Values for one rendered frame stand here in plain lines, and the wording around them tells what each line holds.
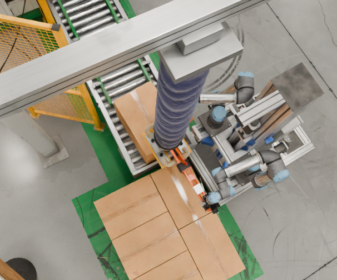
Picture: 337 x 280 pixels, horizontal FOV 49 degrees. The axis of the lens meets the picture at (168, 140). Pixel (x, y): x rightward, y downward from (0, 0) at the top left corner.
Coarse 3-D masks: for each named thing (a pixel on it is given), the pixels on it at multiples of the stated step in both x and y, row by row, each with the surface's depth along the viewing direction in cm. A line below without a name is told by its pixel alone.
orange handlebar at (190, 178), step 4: (176, 148) 298; (172, 152) 297; (176, 156) 297; (180, 156) 296; (176, 160) 296; (184, 172) 293; (188, 176) 292; (192, 176) 292; (188, 180) 293; (192, 180) 292; (196, 180) 292; (192, 184) 291; (204, 192) 290; (200, 196) 289; (200, 200) 289
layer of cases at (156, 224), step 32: (128, 192) 358; (160, 192) 360; (192, 192) 362; (128, 224) 351; (160, 224) 352; (192, 224) 354; (128, 256) 344; (160, 256) 345; (192, 256) 346; (224, 256) 348
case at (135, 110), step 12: (144, 84) 344; (132, 96) 340; (144, 96) 341; (156, 96) 342; (120, 108) 337; (132, 108) 337; (144, 108) 338; (120, 120) 370; (132, 120) 335; (144, 120) 335; (132, 132) 332; (144, 132) 332; (144, 144) 329; (144, 156) 344
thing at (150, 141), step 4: (152, 132) 312; (144, 136) 311; (152, 136) 311; (148, 140) 310; (152, 140) 308; (148, 144) 310; (152, 148) 308; (152, 152) 308; (160, 152) 308; (164, 152) 308; (156, 156) 308; (160, 156) 306; (164, 156) 307; (168, 156) 309; (160, 160) 306; (168, 160) 307; (160, 164) 306; (164, 164) 306
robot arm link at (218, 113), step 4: (216, 104) 310; (220, 104) 310; (212, 108) 312; (216, 108) 307; (220, 108) 308; (224, 108) 309; (212, 112) 308; (216, 112) 307; (220, 112) 307; (224, 112) 307; (212, 116) 310; (216, 116) 307; (220, 116) 307; (224, 116) 307; (212, 120) 315; (216, 120) 309; (220, 120) 308
